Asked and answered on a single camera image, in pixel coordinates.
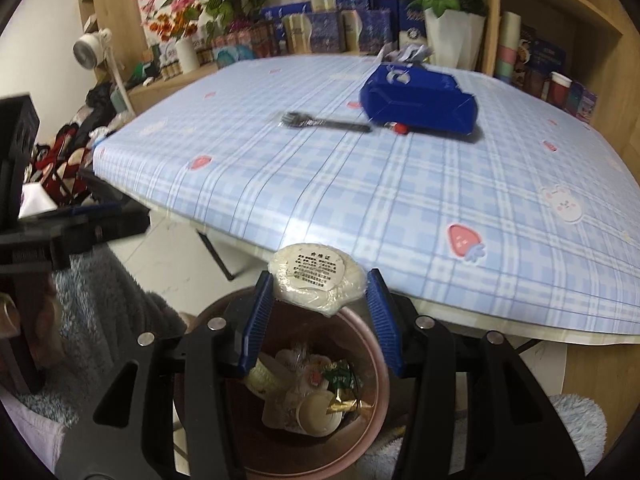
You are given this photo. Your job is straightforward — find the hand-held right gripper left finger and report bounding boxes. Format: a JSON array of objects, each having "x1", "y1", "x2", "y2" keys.
[{"x1": 55, "y1": 270, "x2": 276, "y2": 480}]

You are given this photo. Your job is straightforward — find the pile of clothes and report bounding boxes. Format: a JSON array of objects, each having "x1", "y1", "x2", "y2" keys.
[{"x1": 29, "y1": 81, "x2": 137, "y2": 207}]

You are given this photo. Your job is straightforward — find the green snack wrapper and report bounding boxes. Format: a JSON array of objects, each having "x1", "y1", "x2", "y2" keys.
[{"x1": 320, "y1": 359, "x2": 364, "y2": 392}]

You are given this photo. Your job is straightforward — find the person's left hand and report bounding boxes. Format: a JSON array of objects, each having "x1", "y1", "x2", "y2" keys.
[{"x1": 31, "y1": 276, "x2": 59, "y2": 364}]

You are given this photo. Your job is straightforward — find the metal fork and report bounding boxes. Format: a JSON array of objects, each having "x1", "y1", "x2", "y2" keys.
[{"x1": 280, "y1": 111, "x2": 374, "y2": 134}]

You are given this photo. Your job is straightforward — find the pink trash bin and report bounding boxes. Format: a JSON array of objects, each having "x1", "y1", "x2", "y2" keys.
[{"x1": 172, "y1": 285, "x2": 392, "y2": 479}]

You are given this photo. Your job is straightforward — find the black table leg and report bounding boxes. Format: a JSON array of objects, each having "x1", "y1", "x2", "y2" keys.
[{"x1": 196, "y1": 230, "x2": 237, "y2": 282}]

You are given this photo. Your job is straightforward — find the gold foil wrapper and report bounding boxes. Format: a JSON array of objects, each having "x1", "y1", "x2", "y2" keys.
[{"x1": 326, "y1": 394, "x2": 374, "y2": 415}]

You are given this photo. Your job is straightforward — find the purple box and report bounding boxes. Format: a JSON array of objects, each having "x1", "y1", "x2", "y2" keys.
[{"x1": 567, "y1": 82, "x2": 599, "y2": 122}]

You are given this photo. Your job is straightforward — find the blue plaid tablecloth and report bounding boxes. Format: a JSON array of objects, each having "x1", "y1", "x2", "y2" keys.
[{"x1": 92, "y1": 55, "x2": 640, "y2": 347}]

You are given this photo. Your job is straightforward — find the row of small bottles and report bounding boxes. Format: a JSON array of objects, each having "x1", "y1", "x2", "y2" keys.
[{"x1": 149, "y1": 45, "x2": 177, "y2": 82}]

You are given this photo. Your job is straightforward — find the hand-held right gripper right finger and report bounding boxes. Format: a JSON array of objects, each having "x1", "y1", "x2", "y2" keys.
[{"x1": 366, "y1": 268, "x2": 586, "y2": 480}]

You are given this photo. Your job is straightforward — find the white ribbed vase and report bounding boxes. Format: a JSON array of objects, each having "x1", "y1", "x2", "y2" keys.
[{"x1": 173, "y1": 36, "x2": 200, "y2": 74}]

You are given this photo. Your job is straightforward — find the clear floral plastic bag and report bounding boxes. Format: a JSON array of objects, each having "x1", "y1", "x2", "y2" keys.
[{"x1": 260, "y1": 344, "x2": 333, "y2": 428}]

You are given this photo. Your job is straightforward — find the grey fluffy clothing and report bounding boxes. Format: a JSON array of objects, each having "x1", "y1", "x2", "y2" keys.
[{"x1": 0, "y1": 244, "x2": 188, "y2": 433}]

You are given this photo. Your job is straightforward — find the pastel paper roll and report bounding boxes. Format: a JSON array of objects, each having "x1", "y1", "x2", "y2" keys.
[{"x1": 497, "y1": 11, "x2": 521, "y2": 84}]

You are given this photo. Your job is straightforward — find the white faceted vase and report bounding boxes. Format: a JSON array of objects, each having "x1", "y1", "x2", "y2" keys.
[{"x1": 423, "y1": 8, "x2": 487, "y2": 72}]

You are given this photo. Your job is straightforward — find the wooden shelf unit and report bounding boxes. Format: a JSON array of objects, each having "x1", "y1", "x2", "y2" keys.
[{"x1": 479, "y1": 0, "x2": 640, "y2": 171}]

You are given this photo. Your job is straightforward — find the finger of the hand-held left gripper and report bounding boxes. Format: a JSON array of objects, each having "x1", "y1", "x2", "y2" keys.
[{"x1": 50, "y1": 203, "x2": 151, "y2": 268}]

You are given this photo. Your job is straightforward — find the dark blue flat box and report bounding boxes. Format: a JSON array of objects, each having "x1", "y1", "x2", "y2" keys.
[{"x1": 260, "y1": 4, "x2": 309, "y2": 27}]

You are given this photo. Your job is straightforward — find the dark blue book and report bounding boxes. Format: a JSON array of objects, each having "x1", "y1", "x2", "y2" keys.
[{"x1": 517, "y1": 25, "x2": 569, "y2": 97}]

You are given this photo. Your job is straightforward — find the wooden sideboard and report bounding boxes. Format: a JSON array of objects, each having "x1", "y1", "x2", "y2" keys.
[{"x1": 126, "y1": 50, "x2": 227, "y2": 113}]

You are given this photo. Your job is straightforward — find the orange flower bunch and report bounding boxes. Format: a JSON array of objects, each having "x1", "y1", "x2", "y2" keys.
[{"x1": 146, "y1": 11, "x2": 199, "y2": 42}]

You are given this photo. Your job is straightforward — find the green paper cup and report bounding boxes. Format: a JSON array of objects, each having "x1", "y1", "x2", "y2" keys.
[{"x1": 245, "y1": 352, "x2": 289, "y2": 399}]

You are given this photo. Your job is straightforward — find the blue white gift box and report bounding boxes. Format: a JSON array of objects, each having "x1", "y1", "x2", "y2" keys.
[{"x1": 398, "y1": 0, "x2": 426, "y2": 52}]

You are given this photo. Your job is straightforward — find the white round fan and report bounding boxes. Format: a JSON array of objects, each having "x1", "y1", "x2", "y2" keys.
[{"x1": 72, "y1": 30, "x2": 114, "y2": 69}]

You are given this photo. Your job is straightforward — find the red paper cup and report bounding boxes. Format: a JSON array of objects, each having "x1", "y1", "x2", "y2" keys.
[{"x1": 547, "y1": 71, "x2": 572, "y2": 109}]

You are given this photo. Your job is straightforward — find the pink ribbed planter box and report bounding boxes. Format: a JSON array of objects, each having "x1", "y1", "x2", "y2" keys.
[{"x1": 212, "y1": 27, "x2": 281, "y2": 59}]

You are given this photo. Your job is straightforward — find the round white cake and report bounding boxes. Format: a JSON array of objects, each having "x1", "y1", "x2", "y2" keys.
[{"x1": 269, "y1": 242, "x2": 369, "y2": 317}]

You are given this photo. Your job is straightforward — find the blue paper box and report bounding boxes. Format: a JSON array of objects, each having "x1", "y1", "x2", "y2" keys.
[{"x1": 358, "y1": 62, "x2": 479, "y2": 137}]

